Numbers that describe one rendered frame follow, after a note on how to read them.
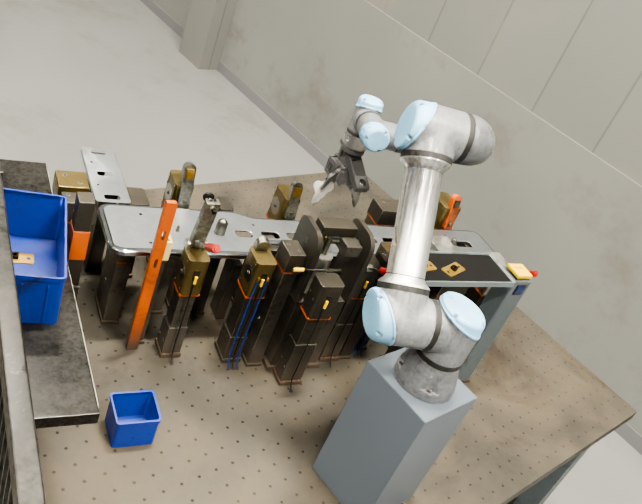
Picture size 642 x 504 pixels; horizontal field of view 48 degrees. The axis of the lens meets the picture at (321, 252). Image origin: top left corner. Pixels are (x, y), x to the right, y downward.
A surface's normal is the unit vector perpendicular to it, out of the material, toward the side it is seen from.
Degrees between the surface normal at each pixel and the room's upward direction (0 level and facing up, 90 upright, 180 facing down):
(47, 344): 0
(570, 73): 90
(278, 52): 90
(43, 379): 0
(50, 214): 90
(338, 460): 90
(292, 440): 0
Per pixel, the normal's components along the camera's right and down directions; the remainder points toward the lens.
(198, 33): -0.73, 0.15
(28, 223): 0.26, 0.62
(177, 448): 0.33, -0.78
